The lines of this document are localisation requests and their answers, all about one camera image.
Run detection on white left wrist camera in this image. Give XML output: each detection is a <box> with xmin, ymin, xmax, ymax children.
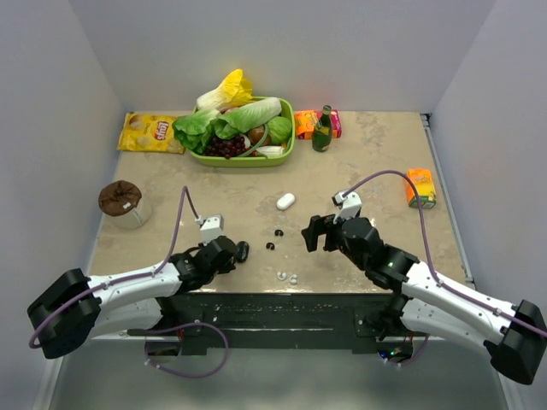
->
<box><xmin>196</xmin><ymin>214</ymin><xmax>225</xmax><ymax>245</ymax></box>

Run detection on green glass bottle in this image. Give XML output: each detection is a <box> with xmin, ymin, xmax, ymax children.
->
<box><xmin>312</xmin><ymin>105</ymin><xmax>332</xmax><ymax>152</ymax></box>

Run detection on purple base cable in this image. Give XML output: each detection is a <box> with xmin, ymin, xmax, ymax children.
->
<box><xmin>383</xmin><ymin>333</ymin><xmax>431</xmax><ymax>367</ymax></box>
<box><xmin>144</xmin><ymin>321</ymin><xmax>231</xmax><ymax>379</ymax></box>

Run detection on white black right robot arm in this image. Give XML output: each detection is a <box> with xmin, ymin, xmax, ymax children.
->
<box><xmin>302</xmin><ymin>215</ymin><xmax>546</xmax><ymax>385</ymax></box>

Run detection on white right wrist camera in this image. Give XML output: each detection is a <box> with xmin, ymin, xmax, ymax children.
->
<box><xmin>332</xmin><ymin>190</ymin><xmax>362</xmax><ymax>224</ymax></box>

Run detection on green plastic basket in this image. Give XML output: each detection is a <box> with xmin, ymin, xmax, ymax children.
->
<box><xmin>190</xmin><ymin>98</ymin><xmax>297</xmax><ymax>168</ymax></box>

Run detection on orange pink snack box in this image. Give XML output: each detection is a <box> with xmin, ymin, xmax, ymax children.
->
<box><xmin>294</xmin><ymin>109</ymin><xmax>342</xmax><ymax>140</ymax></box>

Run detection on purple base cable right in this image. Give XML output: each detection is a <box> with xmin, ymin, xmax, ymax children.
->
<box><xmin>383</xmin><ymin>333</ymin><xmax>431</xmax><ymax>367</ymax></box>

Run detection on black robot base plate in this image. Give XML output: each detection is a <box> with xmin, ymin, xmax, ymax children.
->
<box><xmin>129</xmin><ymin>292</ymin><xmax>415</xmax><ymax>361</ymax></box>

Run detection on orange juice carton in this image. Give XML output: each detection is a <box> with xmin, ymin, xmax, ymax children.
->
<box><xmin>405</xmin><ymin>168</ymin><xmax>437</xmax><ymax>209</ymax></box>

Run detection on dark red grapes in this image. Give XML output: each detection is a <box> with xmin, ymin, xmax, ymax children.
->
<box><xmin>203</xmin><ymin>136</ymin><xmax>250</xmax><ymax>159</ymax></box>

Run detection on white earbud charging case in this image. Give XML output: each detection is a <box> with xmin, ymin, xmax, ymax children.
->
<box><xmin>276</xmin><ymin>193</ymin><xmax>296</xmax><ymax>211</ymax></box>

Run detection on pale romaine lettuce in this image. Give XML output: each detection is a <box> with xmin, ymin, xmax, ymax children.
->
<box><xmin>214</xmin><ymin>97</ymin><xmax>282</xmax><ymax>140</ymax></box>

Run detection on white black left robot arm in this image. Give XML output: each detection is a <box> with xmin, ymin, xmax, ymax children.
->
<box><xmin>26</xmin><ymin>236</ymin><xmax>238</xmax><ymax>359</ymax></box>

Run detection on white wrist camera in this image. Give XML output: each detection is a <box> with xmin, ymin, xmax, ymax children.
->
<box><xmin>332</xmin><ymin>190</ymin><xmax>362</xmax><ymax>224</ymax></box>
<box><xmin>196</xmin><ymin>214</ymin><xmax>225</xmax><ymax>245</ymax></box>

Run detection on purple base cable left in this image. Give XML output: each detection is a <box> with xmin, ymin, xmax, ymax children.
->
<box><xmin>144</xmin><ymin>321</ymin><xmax>231</xmax><ymax>379</ymax></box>

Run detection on round green cabbage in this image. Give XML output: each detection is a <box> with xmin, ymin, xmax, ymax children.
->
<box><xmin>267</xmin><ymin>116</ymin><xmax>292</xmax><ymax>145</ymax></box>

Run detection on green lettuce leaf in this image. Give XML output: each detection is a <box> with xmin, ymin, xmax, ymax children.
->
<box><xmin>172</xmin><ymin>108</ymin><xmax>221</xmax><ymax>155</ymax></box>

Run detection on brown onion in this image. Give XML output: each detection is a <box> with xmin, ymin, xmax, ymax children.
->
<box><xmin>247</xmin><ymin>126</ymin><xmax>271</xmax><ymax>146</ymax></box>

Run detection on yellow napa cabbage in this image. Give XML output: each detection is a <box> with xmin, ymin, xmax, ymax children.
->
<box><xmin>197</xmin><ymin>68</ymin><xmax>253</xmax><ymax>112</ymax></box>

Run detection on yellow Lays chips bag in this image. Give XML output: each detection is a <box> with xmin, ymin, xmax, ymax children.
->
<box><xmin>117</xmin><ymin>113</ymin><xmax>185</xmax><ymax>155</ymax></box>

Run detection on brown topped beige cup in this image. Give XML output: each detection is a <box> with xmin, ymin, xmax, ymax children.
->
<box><xmin>97</xmin><ymin>180</ymin><xmax>153</xmax><ymax>230</ymax></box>

